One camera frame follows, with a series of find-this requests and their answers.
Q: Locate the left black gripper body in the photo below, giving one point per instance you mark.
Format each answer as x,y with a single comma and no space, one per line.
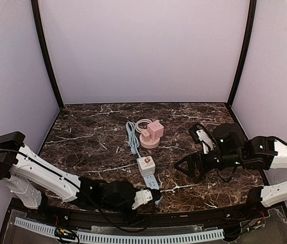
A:
156,192

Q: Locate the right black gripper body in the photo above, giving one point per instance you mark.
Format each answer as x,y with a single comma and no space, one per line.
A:
200,160

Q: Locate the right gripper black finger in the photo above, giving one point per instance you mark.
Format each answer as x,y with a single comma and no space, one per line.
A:
189,172
184,163

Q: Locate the white cube socket adapter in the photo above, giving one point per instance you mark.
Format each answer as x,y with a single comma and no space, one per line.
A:
146,166

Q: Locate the pink round power socket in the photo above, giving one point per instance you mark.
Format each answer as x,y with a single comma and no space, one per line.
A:
148,142

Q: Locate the pink cube socket adapter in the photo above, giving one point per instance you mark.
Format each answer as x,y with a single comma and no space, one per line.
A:
155,129

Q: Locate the blue power strip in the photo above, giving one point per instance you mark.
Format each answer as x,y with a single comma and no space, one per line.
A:
151,182

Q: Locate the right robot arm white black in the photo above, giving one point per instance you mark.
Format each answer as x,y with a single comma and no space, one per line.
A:
227,147

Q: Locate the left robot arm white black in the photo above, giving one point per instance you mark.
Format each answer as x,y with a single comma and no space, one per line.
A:
20,167

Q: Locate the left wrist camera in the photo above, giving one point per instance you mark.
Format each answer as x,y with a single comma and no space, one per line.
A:
144,196

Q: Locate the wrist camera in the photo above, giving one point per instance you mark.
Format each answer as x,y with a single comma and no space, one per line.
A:
144,196
201,135

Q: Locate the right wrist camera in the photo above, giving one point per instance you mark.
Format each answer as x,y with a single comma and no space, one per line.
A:
201,135

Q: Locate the black front frame rail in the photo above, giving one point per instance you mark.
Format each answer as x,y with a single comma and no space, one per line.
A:
68,215

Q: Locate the right black frame post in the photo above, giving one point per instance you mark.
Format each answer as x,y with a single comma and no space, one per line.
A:
243,53

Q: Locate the black frame post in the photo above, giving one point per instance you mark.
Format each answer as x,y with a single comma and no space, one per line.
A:
243,53
45,53

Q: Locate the left black frame post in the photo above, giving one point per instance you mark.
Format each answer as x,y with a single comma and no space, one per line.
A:
45,53

